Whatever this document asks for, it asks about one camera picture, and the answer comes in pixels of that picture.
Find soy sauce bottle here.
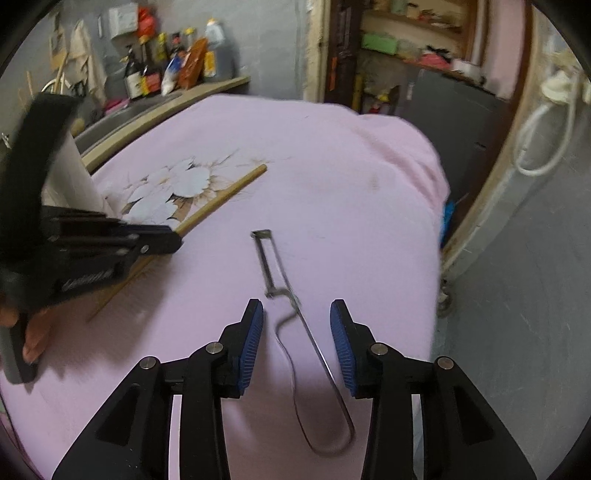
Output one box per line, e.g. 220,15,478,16
139,35,161,97

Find hanging beige towel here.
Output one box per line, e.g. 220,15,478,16
69,20,107,107

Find stainless steel sink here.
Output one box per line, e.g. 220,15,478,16
74,91,181,155

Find small dark sauce bottle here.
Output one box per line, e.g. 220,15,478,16
170,32,185,59

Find dark grey cabinet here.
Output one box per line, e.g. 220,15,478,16
398,68,506,197

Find red plastic bag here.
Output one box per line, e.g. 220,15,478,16
136,6,156,38

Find dark wine bottle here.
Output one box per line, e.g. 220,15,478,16
124,45,143,101

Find white plastic utensil basket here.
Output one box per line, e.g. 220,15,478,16
42,133,115,217

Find wooden door frame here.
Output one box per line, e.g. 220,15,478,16
304,1,541,274

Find chrome kitchen faucet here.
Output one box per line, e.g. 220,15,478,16
41,71,72,95

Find pink floral table cloth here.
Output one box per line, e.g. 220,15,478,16
1,95,448,479

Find person left hand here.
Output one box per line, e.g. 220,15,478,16
1,305,55,364

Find white shower hose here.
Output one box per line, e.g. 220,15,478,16
514,68,583,177

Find cooking oil jug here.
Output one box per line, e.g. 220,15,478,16
204,18,235,82

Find orange spice bag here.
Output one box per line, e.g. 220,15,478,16
177,37,208,90

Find metal wire peeler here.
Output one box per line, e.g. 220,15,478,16
250,229,356,458

